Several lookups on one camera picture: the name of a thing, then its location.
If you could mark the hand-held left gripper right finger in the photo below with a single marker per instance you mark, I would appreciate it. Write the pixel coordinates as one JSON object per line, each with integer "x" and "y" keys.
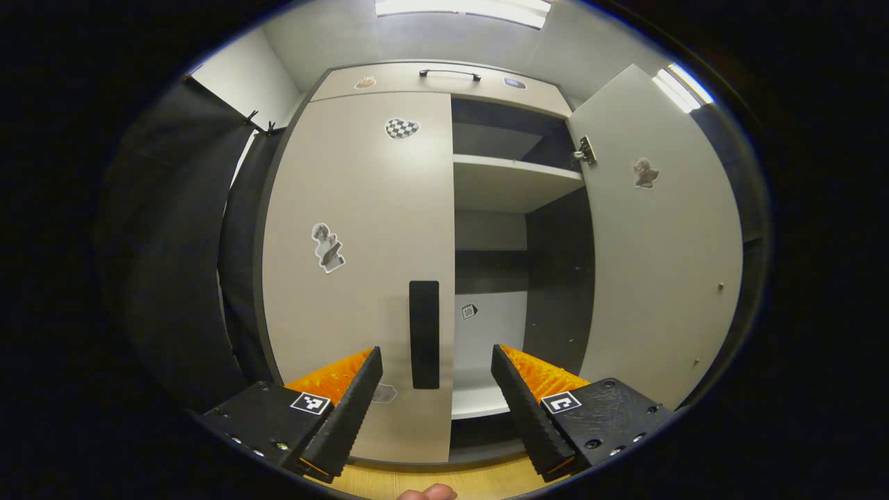
{"x": 528, "y": 410}

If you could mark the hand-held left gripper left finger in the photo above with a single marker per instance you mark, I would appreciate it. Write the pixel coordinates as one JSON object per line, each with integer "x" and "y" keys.
{"x": 347, "y": 410}

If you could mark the grey double-door shoe cabinet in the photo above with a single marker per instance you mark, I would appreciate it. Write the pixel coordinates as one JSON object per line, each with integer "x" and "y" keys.
{"x": 555, "y": 278}

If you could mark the grey cabinet door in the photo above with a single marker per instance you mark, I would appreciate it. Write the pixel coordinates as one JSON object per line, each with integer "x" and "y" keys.
{"x": 361, "y": 208}
{"x": 660, "y": 278}

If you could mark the grey cabinet shelf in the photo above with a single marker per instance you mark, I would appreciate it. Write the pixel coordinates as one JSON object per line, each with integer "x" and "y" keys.
{"x": 507, "y": 180}
{"x": 476, "y": 403}

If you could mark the metal door hinge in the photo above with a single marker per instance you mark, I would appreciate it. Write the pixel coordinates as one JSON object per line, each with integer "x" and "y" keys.
{"x": 585, "y": 151}

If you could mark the grey cabinet flap panel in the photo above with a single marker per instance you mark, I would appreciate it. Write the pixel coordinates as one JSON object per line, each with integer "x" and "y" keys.
{"x": 417, "y": 87}

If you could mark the long ceiling light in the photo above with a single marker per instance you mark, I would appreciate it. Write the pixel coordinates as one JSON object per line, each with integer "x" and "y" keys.
{"x": 680, "y": 87}
{"x": 465, "y": 8}

